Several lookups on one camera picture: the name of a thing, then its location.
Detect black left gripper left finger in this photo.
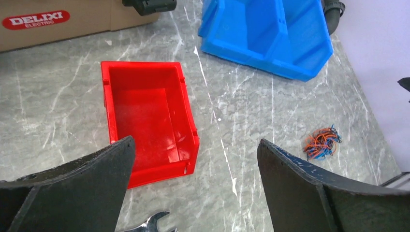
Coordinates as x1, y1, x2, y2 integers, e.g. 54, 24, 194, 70
0, 136, 136, 232

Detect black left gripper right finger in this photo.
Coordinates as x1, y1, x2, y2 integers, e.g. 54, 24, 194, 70
257, 139, 410, 232

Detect silver open-end wrench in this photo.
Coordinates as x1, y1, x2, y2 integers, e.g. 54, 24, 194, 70
125, 211, 170, 232

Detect red plastic bin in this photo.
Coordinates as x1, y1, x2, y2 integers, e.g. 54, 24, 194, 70
101, 61, 200, 189

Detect tan plastic toolbox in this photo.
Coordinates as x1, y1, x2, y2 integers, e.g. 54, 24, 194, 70
0, 0, 177, 52

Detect blue plastic divided bin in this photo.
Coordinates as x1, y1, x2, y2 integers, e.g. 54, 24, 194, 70
198, 0, 333, 82

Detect grey corrugated hose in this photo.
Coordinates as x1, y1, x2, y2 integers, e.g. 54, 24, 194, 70
321, 0, 346, 35

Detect orange blue black wires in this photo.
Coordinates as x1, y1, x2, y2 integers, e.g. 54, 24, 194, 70
303, 125, 343, 161

